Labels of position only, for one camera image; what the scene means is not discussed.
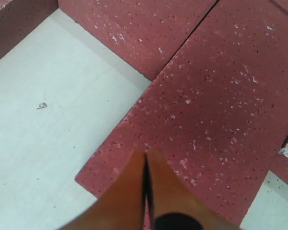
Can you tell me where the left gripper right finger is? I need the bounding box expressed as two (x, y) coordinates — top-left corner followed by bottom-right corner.
(146, 149), (237, 230)

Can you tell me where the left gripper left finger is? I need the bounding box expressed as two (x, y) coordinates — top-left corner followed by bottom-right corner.
(67, 150), (145, 230)

